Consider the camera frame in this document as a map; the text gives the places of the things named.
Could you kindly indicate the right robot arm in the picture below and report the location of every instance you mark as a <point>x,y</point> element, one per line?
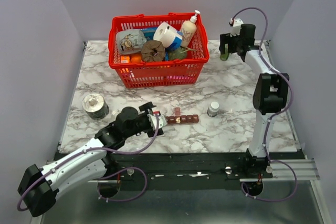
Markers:
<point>271,91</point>

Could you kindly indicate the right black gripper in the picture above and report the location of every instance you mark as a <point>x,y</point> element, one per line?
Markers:
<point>226,38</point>

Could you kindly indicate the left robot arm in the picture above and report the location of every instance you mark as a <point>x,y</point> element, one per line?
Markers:
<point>40,187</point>

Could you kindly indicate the green supplement bottle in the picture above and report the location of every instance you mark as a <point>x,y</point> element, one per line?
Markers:
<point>224,57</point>

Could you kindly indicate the red plastic shopping basket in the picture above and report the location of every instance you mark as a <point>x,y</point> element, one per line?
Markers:
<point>163,73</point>

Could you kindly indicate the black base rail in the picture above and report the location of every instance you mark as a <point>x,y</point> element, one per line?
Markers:
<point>185,171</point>

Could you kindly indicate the white toilet paper roll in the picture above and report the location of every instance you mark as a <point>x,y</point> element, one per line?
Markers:
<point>168,36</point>

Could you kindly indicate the orange small box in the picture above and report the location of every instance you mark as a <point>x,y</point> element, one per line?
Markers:
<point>126,59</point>

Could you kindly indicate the brown round paper package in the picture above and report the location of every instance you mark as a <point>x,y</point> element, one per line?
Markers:
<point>153,51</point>

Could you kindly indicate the orange fruit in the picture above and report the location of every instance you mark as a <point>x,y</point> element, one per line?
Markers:
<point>136,58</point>

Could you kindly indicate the brown weekly pill organizer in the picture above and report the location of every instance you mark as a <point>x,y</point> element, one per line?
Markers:
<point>178,118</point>

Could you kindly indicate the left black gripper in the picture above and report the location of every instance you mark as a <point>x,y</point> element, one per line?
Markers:
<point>147,108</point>

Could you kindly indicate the cream pump lotion bottle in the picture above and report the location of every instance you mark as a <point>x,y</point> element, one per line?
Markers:
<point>188,29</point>

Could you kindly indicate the white cap vitamin bottle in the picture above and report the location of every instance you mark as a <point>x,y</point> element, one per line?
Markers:
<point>213,109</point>

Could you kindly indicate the grey cartoon snack bag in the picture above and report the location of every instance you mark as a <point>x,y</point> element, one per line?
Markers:
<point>130,41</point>

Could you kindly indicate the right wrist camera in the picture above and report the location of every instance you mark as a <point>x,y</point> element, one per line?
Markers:
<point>235,24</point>

